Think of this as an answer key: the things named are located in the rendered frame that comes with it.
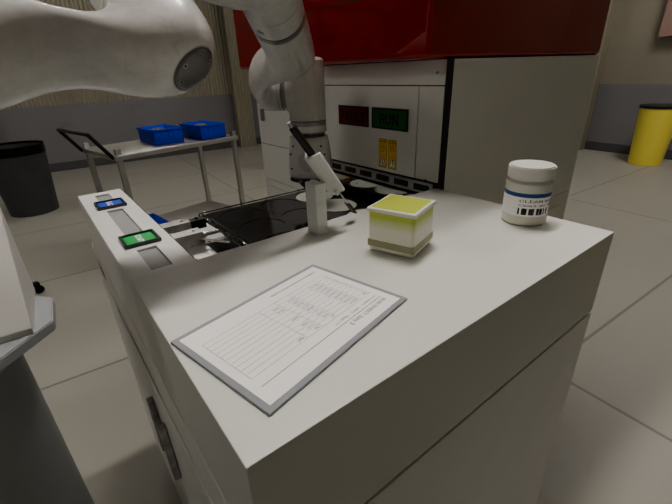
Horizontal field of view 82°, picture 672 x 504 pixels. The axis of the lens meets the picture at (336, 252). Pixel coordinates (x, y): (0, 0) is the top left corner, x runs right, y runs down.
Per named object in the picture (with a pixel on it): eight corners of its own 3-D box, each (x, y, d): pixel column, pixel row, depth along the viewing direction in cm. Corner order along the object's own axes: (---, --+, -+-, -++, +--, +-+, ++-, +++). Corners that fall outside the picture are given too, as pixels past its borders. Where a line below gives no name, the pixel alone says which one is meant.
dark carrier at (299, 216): (320, 188, 114) (319, 186, 114) (407, 218, 89) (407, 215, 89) (206, 216, 95) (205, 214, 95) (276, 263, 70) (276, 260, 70)
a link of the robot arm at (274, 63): (205, 44, 62) (261, 119, 93) (303, 39, 61) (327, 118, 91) (207, -10, 63) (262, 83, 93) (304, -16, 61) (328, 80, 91)
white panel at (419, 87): (271, 182, 152) (259, 69, 135) (439, 245, 93) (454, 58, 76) (264, 183, 150) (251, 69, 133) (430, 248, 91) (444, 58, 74)
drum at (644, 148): (670, 163, 485) (690, 104, 455) (656, 168, 465) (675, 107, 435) (632, 158, 517) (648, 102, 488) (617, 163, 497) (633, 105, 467)
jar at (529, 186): (514, 210, 71) (523, 157, 67) (553, 219, 66) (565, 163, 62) (492, 219, 67) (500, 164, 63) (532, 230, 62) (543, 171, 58)
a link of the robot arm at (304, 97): (282, 122, 87) (323, 121, 86) (276, 57, 82) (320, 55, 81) (290, 118, 95) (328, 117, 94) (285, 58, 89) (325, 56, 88)
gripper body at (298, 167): (282, 132, 89) (287, 180, 94) (326, 131, 87) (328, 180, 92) (292, 127, 96) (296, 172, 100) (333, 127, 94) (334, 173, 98)
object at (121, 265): (134, 239, 103) (120, 188, 97) (215, 339, 63) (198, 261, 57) (94, 249, 98) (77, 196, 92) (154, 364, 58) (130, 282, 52)
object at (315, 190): (333, 222, 68) (330, 145, 63) (347, 228, 66) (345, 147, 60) (304, 230, 65) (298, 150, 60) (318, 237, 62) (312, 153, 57)
